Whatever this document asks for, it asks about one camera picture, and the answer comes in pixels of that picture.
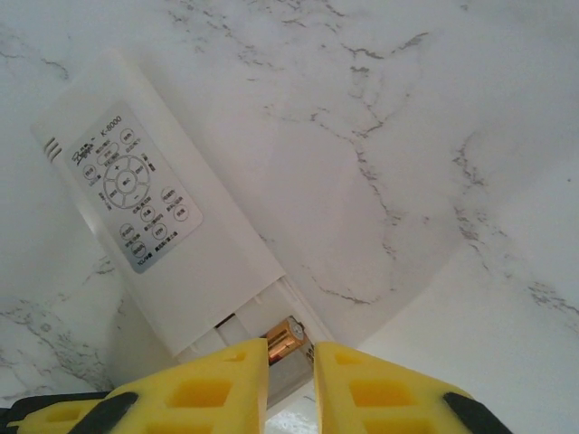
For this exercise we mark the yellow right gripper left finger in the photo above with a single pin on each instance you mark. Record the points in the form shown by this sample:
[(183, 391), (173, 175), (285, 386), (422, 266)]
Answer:
[(158, 398)]

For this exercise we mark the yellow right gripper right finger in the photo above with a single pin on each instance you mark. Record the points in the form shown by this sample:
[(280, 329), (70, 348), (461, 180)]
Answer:
[(384, 398)]

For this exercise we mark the black gold AAA battery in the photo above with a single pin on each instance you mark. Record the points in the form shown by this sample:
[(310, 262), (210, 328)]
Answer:
[(285, 341)]

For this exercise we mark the white remote control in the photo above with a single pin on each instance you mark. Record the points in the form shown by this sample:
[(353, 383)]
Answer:
[(203, 253)]

